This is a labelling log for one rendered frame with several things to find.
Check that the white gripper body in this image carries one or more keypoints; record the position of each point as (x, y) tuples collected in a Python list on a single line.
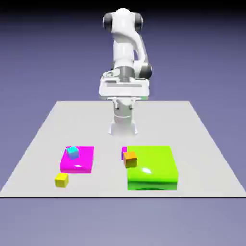
[(125, 90)]

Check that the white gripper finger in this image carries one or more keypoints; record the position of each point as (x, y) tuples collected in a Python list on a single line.
[(116, 104), (131, 104)]

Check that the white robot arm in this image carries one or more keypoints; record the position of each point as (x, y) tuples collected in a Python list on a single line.
[(123, 38)]

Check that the small magenta cube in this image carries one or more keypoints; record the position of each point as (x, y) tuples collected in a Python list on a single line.
[(124, 149)]

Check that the small orange cube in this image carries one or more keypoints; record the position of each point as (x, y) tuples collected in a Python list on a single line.
[(130, 159)]

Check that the small cyan cube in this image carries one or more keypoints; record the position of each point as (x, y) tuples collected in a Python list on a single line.
[(73, 152)]

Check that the small yellow cube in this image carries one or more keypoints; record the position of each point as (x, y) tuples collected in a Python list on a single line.
[(61, 180)]

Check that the large magenta box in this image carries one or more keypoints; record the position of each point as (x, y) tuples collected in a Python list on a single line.
[(84, 161)]

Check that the large green box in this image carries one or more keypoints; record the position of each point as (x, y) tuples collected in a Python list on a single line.
[(155, 165)]

